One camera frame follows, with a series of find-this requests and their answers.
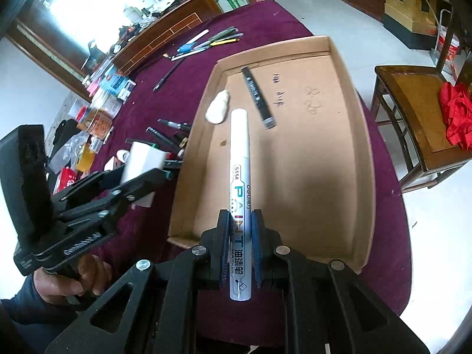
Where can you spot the yellow pen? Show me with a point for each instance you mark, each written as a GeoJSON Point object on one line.
{"type": "Point", "coordinates": [225, 41]}

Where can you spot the red plastic bag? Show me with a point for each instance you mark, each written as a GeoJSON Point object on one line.
{"type": "Point", "coordinates": [66, 177]}

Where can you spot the yellow packing tape roll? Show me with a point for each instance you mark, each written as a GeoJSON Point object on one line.
{"type": "Point", "coordinates": [85, 159]}

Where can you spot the grey-capped black marker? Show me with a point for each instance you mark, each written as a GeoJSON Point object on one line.
{"type": "Point", "coordinates": [259, 99]}

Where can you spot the blue white box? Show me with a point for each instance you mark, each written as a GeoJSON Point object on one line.
{"type": "Point", "coordinates": [118, 85]}

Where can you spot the orange tea tin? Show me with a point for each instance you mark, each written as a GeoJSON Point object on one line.
{"type": "Point", "coordinates": [97, 123]}

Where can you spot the green pen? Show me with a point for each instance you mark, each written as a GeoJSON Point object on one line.
{"type": "Point", "coordinates": [224, 33]}

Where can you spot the white square box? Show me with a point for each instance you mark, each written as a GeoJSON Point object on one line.
{"type": "Point", "coordinates": [142, 159]}

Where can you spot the wooden sideboard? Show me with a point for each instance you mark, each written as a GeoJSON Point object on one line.
{"type": "Point", "coordinates": [183, 18]}

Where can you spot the wooden chair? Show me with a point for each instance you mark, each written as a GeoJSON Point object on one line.
{"type": "Point", "coordinates": [409, 96]}

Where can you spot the black pen on table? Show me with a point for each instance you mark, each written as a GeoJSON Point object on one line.
{"type": "Point", "coordinates": [162, 81]}

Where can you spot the red cloth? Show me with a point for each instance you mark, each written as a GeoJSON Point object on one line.
{"type": "Point", "coordinates": [456, 108]}

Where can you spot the black ballpoint pen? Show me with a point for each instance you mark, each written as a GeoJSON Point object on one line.
{"type": "Point", "coordinates": [175, 125]}

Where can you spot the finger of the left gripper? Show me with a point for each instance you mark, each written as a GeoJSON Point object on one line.
{"type": "Point", "coordinates": [87, 189]}
{"type": "Point", "coordinates": [120, 196]}

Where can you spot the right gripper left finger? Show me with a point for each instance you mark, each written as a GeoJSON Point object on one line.
{"type": "Point", "coordinates": [152, 308]}

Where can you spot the left hand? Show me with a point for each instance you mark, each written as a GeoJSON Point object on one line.
{"type": "Point", "coordinates": [94, 275]}

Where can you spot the cardboard tray box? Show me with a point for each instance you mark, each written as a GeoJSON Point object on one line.
{"type": "Point", "coordinates": [312, 174]}

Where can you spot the maroon velvet tablecloth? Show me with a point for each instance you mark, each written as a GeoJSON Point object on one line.
{"type": "Point", "coordinates": [143, 232]}

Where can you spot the small white dropper bottle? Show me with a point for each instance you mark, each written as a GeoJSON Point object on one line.
{"type": "Point", "coordinates": [217, 110]}

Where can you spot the white paint marker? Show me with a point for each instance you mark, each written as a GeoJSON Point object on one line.
{"type": "Point", "coordinates": [240, 207]}

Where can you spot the white bottle orange cap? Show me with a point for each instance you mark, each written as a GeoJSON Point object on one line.
{"type": "Point", "coordinates": [117, 160]}

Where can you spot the green-capped black marker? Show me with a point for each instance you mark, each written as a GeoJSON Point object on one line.
{"type": "Point", "coordinates": [164, 140]}

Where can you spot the white blue pen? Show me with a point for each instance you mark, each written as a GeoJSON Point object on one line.
{"type": "Point", "coordinates": [188, 46]}

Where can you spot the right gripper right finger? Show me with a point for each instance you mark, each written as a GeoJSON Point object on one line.
{"type": "Point", "coordinates": [327, 307]}

